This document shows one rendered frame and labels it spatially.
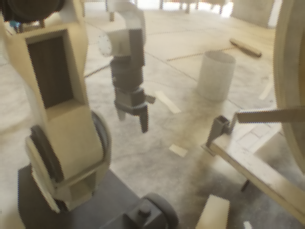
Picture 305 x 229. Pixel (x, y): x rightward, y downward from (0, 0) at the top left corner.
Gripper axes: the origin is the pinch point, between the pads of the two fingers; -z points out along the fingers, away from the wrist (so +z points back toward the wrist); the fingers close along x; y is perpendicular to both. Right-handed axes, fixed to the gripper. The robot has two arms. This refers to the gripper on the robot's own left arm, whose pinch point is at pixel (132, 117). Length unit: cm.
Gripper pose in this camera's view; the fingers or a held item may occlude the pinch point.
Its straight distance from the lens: 65.9
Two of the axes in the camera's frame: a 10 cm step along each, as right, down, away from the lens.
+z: -0.6, -8.8, -4.7
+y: 7.1, -3.7, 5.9
